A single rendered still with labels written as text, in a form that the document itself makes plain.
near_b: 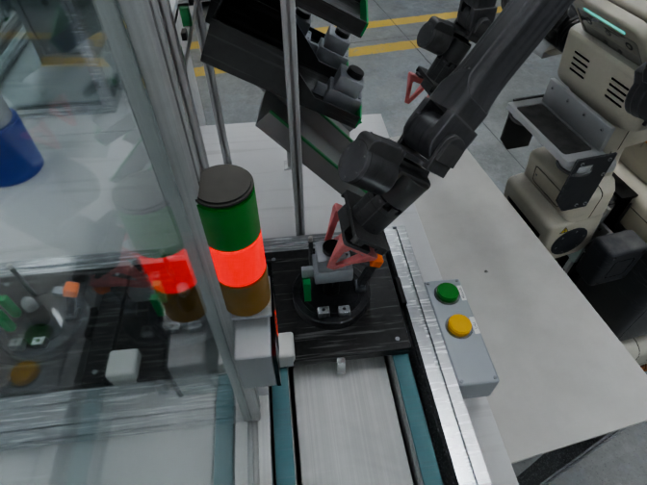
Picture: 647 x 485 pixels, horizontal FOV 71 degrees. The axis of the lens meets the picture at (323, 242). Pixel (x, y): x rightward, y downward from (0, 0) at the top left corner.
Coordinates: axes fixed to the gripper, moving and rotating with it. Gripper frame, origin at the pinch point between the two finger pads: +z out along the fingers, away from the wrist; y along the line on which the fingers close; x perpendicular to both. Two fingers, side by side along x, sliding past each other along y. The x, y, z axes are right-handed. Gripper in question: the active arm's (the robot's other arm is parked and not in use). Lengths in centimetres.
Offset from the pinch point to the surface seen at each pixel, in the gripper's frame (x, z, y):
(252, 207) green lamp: -25.6, -19.2, 19.8
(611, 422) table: 51, -8, 24
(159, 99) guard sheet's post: -35.3, -24.7, 20.1
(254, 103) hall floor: 48, 101, -230
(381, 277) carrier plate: 15.5, 3.9, -3.3
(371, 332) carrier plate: 12.0, 6.3, 8.1
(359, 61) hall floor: 114, 53, -280
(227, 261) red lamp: -25.0, -13.7, 21.1
